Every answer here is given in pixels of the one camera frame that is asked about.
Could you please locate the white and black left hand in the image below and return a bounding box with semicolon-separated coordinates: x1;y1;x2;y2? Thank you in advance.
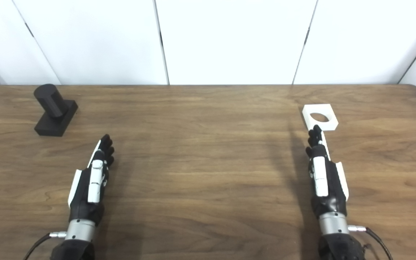
67;134;115;227

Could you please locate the white and black right hand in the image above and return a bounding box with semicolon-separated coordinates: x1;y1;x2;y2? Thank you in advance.
305;125;349;219

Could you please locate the white square piece with hole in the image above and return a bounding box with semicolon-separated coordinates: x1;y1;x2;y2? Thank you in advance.
302;104;338;130

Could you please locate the black peg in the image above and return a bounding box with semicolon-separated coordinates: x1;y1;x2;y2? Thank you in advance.
34;84;78;137

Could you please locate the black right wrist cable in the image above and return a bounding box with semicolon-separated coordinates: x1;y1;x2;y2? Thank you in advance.
348;225;393;260

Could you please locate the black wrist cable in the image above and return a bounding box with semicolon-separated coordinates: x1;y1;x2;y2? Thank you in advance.
23;232;67;260
348;225;393;260

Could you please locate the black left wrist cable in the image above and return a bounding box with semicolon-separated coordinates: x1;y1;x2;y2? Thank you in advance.
23;232;67;260

